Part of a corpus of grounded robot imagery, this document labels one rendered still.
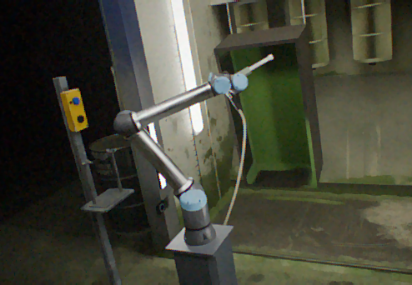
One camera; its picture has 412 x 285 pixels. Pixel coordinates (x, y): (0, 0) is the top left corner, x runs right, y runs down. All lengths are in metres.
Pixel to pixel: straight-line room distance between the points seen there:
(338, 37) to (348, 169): 1.32
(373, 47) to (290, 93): 0.97
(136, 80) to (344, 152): 2.17
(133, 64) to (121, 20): 0.31
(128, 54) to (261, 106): 1.17
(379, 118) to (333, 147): 0.51
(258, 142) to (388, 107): 1.34
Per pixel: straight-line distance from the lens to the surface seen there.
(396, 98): 4.14
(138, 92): 2.90
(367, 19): 3.79
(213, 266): 2.26
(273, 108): 3.29
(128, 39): 2.88
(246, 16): 4.04
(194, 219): 2.21
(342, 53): 4.24
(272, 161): 3.56
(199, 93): 2.07
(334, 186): 4.00
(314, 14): 3.89
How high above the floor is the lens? 1.81
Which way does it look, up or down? 17 degrees down
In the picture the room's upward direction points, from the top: 10 degrees counter-clockwise
